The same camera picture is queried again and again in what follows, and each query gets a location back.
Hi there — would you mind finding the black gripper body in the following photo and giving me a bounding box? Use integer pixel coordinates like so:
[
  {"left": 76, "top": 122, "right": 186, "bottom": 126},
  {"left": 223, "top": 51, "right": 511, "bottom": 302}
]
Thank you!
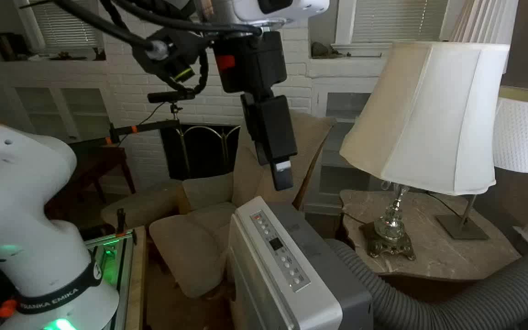
[{"left": 212, "top": 30, "right": 296, "bottom": 162}]

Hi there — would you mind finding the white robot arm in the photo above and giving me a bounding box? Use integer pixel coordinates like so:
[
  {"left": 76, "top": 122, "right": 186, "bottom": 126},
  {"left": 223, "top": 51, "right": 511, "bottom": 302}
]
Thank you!
[{"left": 0, "top": 0, "right": 329, "bottom": 330}]

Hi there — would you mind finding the black fireplace screen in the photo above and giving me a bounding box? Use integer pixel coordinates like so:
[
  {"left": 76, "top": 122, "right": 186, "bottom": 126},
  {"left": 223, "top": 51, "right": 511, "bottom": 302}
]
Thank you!
[{"left": 159, "top": 124, "right": 239, "bottom": 179}]

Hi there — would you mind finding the white portable air conditioner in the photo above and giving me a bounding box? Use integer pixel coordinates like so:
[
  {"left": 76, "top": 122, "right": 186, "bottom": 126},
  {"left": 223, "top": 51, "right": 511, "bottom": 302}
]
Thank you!
[{"left": 226, "top": 195, "right": 373, "bottom": 330}]

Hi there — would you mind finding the beige armchair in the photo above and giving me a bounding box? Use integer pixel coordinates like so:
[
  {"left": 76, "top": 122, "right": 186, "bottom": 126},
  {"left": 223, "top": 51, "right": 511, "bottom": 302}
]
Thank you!
[{"left": 100, "top": 111, "right": 331, "bottom": 298}]

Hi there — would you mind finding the round marble side table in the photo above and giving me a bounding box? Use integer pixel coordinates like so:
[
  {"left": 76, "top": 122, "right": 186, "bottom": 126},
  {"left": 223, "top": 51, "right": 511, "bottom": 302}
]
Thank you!
[{"left": 338, "top": 188, "right": 520, "bottom": 280}]

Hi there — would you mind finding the cream shade crystal table lamp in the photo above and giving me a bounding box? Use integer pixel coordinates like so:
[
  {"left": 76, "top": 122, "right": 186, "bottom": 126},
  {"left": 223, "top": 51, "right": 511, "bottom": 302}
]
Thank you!
[{"left": 336, "top": 40, "right": 511, "bottom": 261}]

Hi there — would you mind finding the white shade metal lamp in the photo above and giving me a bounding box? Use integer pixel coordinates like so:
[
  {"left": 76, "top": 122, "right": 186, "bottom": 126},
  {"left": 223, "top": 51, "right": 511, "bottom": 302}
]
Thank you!
[{"left": 434, "top": 84, "right": 528, "bottom": 241}]

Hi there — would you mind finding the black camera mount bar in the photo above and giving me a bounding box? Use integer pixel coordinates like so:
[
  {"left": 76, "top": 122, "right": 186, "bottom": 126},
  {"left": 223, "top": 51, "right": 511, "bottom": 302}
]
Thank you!
[{"left": 105, "top": 89, "right": 195, "bottom": 146}]

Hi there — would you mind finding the green lit robot base rail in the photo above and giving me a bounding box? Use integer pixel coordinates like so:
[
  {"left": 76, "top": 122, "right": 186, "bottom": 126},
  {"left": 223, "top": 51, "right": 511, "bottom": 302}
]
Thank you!
[{"left": 85, "top": 227, "right": 146, "bottom": 330}]

